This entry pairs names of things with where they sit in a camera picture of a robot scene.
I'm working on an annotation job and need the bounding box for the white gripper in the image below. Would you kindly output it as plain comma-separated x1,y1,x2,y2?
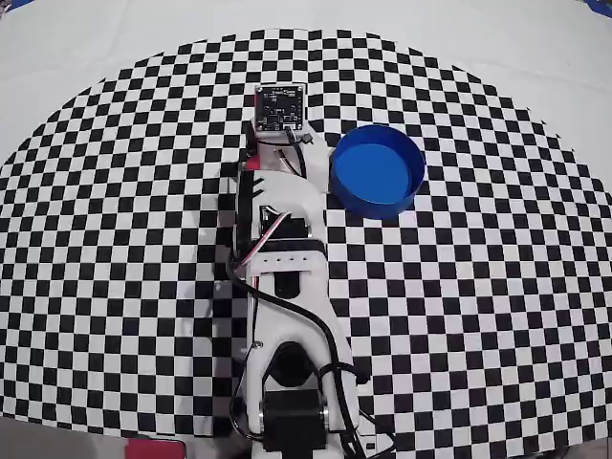
241,121,336,197

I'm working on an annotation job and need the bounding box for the blue round box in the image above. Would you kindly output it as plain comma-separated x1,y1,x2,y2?
326,122,426,221

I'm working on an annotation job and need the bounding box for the black white checkered cloth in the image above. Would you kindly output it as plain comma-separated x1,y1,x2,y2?
0,0,612,444

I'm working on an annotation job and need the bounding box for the red flat object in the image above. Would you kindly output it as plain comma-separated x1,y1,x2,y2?
124,440,186,459

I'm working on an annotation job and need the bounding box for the black camera circuit board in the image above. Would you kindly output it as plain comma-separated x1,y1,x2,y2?
252,83,307,140

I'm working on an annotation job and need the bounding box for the red white servo cable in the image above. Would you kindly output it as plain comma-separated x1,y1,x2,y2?
238,209,293,269

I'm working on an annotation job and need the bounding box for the black cable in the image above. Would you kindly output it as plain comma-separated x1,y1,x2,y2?
228,238,398,453

